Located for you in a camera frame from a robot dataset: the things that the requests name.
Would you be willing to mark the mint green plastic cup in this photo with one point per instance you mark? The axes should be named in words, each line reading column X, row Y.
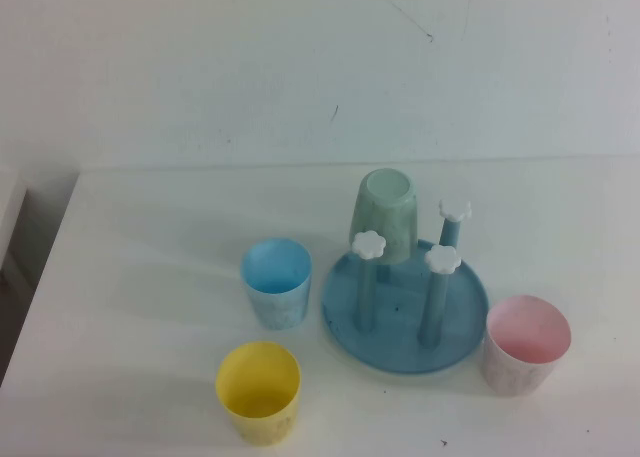
column 380, row 217

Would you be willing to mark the pink plastic cup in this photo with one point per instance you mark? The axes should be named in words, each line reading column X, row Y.
column 510, row 372

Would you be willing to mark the yellow plastic cup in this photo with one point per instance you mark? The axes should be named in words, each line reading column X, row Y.
column 260, row 422

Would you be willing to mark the blue cup stand white caps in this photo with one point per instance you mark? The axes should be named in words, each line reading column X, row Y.
column 400, row 347

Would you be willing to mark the light blue plastic cup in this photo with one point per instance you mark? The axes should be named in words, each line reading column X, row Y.
column 280, row 307

